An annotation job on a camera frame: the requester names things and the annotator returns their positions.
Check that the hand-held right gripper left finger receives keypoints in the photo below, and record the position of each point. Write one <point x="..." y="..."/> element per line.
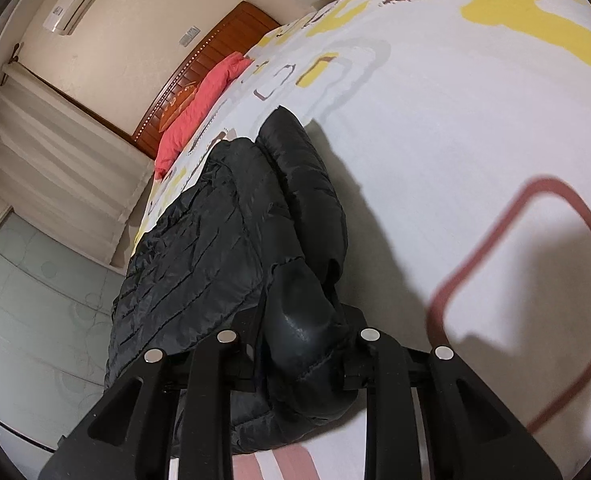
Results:
<point x="215" y="375"/>

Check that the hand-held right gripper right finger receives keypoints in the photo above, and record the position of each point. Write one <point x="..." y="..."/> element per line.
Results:
<point x="385" y="380"/>

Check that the black puffer jacket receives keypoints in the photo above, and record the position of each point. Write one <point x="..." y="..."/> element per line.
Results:
<point x="200" y="240"/>

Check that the frosted glass sliding wardrobe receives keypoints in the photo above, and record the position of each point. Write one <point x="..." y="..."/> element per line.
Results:
<point x="35" y="310"/>

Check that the patterned white bed sheet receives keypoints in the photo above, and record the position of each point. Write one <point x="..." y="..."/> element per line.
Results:
<point x="450" y="135"/>

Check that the white window curtain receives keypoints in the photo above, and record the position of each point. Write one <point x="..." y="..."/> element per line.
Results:
<point x="60" y="160"/>

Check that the orange cushion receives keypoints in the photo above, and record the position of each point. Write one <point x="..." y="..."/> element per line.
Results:
<point x="175" y="107"/>

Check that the pink pillow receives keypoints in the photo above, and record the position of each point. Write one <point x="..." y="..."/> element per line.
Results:
<point x="195" y="105"/>

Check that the wooden bed headboard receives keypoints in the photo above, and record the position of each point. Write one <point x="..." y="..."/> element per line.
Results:
<point x="225" y="30"/>

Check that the grey wall outlet panel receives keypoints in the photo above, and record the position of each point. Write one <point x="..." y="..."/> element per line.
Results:
<point x="190" y="36"/>

